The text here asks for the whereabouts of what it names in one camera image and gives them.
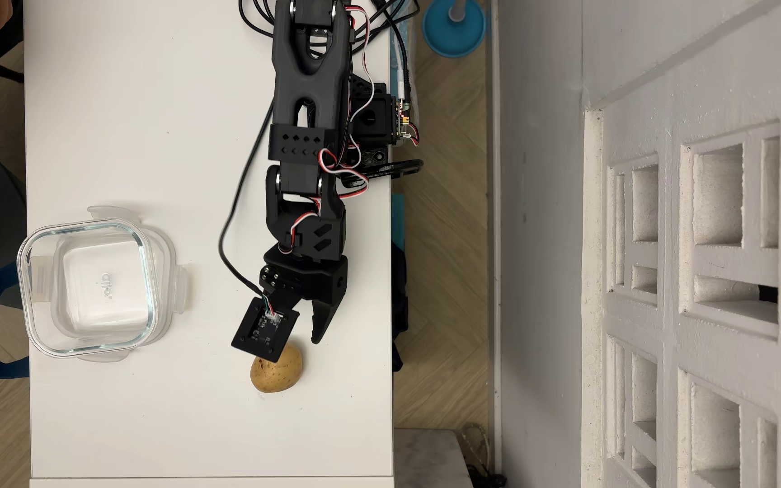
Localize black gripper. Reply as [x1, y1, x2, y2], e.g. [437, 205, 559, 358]
[259, 245, 349, 345]

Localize brown potato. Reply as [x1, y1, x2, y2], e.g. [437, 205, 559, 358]
[250, 342, 305, 394]

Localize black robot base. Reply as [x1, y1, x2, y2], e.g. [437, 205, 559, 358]
[346, 73, 402, 170]

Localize black object beside table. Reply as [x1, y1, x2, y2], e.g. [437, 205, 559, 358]
[392, 244, 409, 372]

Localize teal object beside table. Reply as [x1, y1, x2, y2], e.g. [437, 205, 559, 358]
[391, 192, 405, 250]

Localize clear glass food container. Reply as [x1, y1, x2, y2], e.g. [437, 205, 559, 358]
[27, 205, 188, 364]

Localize black table clamp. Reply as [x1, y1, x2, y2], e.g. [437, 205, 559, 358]
[339, 159, 424, 190]

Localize grey marble side table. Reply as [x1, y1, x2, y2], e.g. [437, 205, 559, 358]
[394, 428, 475, 488]

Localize small controller circuit board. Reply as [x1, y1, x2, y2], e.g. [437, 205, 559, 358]
[396, 97, 423, 146]

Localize blue round stand base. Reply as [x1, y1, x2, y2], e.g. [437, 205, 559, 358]
[422, 0, 487, 58]

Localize white lattice block panel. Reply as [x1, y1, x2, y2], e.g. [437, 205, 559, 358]
[583, 108, 781, 488]

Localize black square wrist camera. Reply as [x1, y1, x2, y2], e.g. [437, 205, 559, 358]
[231, 297, 301, 363]

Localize thin black camera cable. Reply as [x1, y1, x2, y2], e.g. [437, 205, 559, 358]
[217, 100, 276, 304]

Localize red white servo wires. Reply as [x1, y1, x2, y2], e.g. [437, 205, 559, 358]
[278, 3, 375, 256]

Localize brown coiled cord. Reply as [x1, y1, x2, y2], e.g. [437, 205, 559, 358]
[457, 423, 508, 488]

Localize white plug cable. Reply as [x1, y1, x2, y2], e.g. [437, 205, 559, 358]
[397, 27, 417, 103]

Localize black looped cable bundle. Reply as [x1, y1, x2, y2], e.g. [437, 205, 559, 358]
[238, 0, 423, 42]

